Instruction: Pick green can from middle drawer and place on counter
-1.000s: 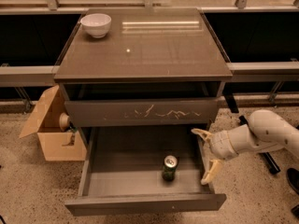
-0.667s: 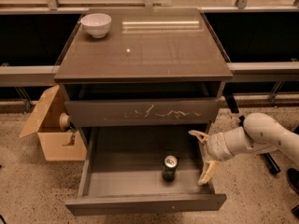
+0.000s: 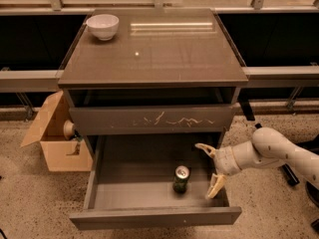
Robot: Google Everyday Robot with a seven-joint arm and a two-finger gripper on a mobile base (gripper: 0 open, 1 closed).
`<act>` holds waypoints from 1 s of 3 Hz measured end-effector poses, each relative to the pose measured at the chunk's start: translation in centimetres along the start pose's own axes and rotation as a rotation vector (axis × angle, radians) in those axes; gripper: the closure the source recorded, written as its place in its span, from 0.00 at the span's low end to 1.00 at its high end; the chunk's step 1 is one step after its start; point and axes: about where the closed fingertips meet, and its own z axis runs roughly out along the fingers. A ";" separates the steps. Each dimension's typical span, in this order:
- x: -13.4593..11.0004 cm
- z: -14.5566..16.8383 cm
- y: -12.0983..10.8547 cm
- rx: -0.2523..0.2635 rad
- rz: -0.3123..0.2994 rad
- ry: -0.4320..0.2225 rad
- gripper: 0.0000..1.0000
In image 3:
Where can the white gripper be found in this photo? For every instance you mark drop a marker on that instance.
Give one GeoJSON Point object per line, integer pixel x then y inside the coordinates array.
{"type": "Point", "coordinates": [225, 161]}

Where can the green soda can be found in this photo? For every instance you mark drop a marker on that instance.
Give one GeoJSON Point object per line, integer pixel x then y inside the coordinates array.
{"type": "Point", "coordinates": [180, 180]}

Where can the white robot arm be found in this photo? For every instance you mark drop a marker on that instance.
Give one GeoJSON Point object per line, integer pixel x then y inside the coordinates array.
{"type": "Point", "coordinates": [267, 148]}

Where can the scratched grey top drawer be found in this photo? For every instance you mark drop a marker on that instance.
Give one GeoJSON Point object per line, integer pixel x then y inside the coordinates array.
{"type": "Point", "coordinates": [147, 120]}

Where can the open grey middle drawer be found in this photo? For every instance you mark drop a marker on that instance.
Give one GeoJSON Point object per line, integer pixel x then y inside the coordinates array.
{"type": "Point", "coordinates": [130, 185]}

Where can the dark grey drawer cabinet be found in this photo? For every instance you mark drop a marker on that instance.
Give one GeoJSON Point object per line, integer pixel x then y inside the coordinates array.
{"type": "Point", "coordinates": [158, 58]}

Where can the black metal stand leg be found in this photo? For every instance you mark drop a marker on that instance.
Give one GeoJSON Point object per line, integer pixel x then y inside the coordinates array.
{"type": "Point", "coordinates": [286, 119]}

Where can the black shoe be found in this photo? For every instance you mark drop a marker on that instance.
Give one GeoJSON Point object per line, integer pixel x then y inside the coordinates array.
{"type": "Point", "coordinates": [313, 193]}

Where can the grey metal railing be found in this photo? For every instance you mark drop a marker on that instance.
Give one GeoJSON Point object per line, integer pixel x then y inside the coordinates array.
{"type": "Point", "coordinates": [258, 77]}

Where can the open cardboard box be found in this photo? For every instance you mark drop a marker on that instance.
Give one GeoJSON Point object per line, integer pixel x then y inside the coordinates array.
{"type": "Point", "coordinates": [52, 127]}

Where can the white ceramic bowl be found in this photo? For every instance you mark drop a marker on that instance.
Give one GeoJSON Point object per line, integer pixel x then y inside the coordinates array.
{"type": "Point", "coordinates": [103, 26]}

